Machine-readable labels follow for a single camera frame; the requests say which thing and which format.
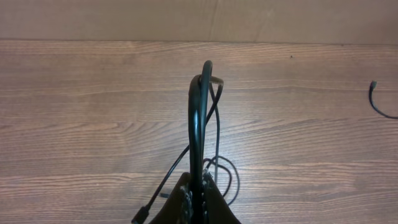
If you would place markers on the cardboard back panel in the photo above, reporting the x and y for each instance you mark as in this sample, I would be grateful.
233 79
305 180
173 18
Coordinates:
291 21

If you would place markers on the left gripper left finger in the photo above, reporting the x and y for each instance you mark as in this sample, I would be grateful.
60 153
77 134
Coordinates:
177 208

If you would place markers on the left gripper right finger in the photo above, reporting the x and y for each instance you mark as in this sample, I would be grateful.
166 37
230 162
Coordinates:
216 209

